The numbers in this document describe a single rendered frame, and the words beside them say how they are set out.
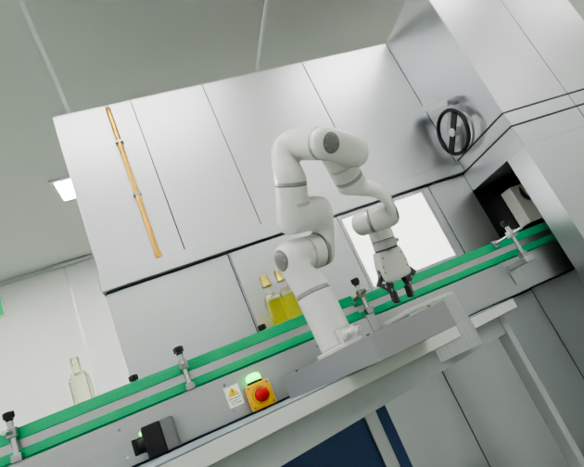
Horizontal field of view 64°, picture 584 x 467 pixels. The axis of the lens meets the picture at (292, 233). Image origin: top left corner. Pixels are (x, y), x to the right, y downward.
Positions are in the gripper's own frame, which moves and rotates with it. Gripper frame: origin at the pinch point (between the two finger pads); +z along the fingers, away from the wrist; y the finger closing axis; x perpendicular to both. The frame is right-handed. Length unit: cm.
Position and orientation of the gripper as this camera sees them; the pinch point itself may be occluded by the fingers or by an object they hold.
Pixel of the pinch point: (401, 294)
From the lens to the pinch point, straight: 153.4
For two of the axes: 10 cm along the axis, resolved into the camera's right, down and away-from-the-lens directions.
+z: 3.2, 9.4, -0.5
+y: -9.0, 2.9, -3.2
